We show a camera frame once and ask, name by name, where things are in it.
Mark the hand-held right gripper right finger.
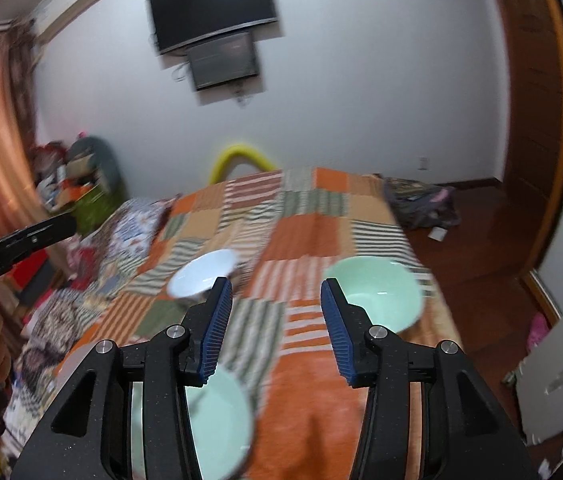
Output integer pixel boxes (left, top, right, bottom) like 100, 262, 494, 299
320, 277, 542, 480

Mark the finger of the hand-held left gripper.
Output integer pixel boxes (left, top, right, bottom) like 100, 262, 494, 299
0, 211, 78, 267

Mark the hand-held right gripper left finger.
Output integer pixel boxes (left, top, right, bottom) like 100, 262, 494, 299
9, 276, 235, 480

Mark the white dotted bowl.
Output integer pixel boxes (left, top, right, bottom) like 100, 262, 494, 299
168, 249, 238, 303

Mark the mint green bowl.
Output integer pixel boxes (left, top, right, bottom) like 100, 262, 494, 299
322, 256, 423, 335

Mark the mint green plate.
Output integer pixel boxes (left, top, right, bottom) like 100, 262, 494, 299
129, 365, 257, 480

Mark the red box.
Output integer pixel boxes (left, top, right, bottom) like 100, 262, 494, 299
9, 250, 55, 292

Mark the red plastic bag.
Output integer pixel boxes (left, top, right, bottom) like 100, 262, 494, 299
32, 144, 65, 167

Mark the orange striped patchwork blanket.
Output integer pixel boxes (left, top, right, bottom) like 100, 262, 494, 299
2, 167, 467, 480

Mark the blue white patterned quilt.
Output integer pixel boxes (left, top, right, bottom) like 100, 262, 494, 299
0, 196, 182, 466

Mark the dark bag on floor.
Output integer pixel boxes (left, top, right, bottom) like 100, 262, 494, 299
384, 176, 462, 231

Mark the yellow foam tube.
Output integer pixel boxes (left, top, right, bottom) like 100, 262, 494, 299
210, 144, 275, 186

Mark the pink cloth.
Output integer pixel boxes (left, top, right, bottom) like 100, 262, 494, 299
526, 312, 549, 356

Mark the brown wooden door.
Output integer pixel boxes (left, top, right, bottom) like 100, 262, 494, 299
486, 0, 563, 286

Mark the small black wall monitor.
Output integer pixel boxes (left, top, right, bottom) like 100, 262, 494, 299
186, 31, 261, 92

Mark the black wall television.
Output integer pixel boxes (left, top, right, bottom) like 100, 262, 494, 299
146, 0, 280, 56

